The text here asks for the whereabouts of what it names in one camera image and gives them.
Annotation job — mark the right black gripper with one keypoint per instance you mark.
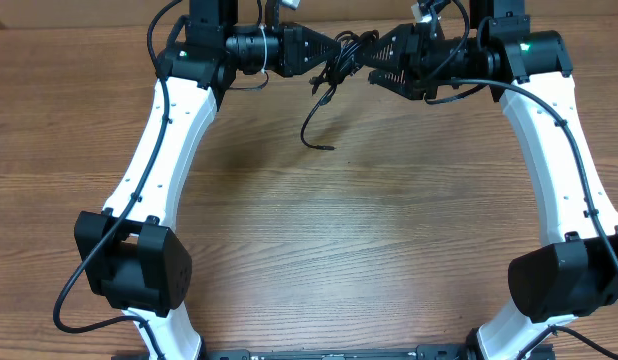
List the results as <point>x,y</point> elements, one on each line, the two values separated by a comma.
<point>403,41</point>

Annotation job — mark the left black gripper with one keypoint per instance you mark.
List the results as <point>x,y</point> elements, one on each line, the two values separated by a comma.
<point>293,40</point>

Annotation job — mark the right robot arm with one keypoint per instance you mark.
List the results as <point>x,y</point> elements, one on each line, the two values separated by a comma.
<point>530,74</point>

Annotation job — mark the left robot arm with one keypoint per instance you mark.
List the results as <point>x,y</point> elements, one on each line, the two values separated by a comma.
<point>130,253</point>

